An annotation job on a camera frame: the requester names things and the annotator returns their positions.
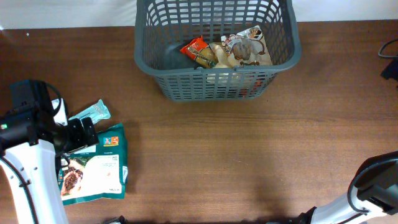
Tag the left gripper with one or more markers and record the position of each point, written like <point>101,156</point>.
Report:
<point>80,140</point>

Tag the green food pouch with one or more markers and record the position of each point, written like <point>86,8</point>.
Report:
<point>96,172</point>

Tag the orange spaghetti pasta package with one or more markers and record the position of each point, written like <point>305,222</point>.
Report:
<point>199,51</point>

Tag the beige dried mushroom bag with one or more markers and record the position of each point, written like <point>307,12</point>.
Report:
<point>247,47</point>

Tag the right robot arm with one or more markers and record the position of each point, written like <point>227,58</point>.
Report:
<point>372,193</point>

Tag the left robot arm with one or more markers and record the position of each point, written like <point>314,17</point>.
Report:
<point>35,137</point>

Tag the mint green snack bar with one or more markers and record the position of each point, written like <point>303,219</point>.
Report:
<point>96,112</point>

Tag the grey plastic lattice basket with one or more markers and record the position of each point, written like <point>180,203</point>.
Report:
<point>164,27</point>

